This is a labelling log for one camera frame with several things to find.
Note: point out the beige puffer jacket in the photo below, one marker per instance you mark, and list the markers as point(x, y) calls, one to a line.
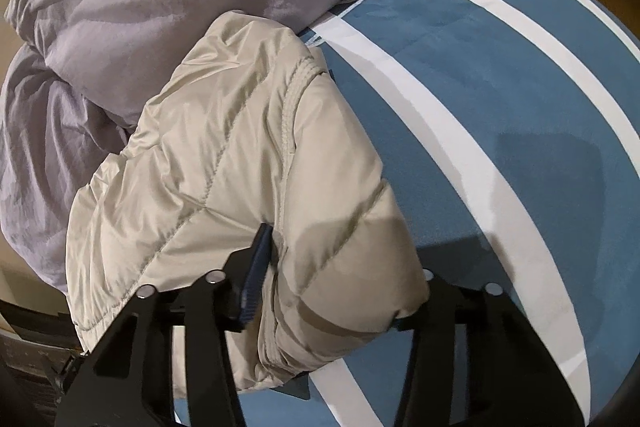
point(225, 147)

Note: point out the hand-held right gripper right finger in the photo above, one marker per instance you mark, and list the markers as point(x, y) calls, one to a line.
point(435, 302)

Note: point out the blue white striped bed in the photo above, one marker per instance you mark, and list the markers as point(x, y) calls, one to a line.
point(450, 82)

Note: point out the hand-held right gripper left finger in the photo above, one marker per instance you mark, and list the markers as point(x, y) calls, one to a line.
point(255, 267)

